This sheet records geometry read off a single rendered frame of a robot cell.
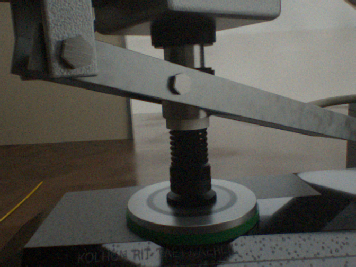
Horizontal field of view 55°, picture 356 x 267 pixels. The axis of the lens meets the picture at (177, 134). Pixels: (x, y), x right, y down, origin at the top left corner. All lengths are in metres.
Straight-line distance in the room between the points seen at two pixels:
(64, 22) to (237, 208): 0.35
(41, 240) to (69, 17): 0.33
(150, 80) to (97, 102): 5.27
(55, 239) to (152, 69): 0.29
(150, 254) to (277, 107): 0.31
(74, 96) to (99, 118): 0.53
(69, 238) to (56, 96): 5.39
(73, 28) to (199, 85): 0.19
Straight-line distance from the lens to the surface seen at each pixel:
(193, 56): 0.51
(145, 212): 0.53
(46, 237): 0.57
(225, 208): 0.53
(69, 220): 0.62
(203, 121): 0.52
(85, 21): 0.38
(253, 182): 0.73
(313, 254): 0.53
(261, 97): 0.57
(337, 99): 1.25
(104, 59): 0.41
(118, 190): 0.72
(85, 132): 5.83
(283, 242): 0.53
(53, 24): 0.37
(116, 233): 0.54
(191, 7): 0.42
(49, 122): 6.00
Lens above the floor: 1.04
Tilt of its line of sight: 10 degrees down
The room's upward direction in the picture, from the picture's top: 3 degrees counter-clockwise
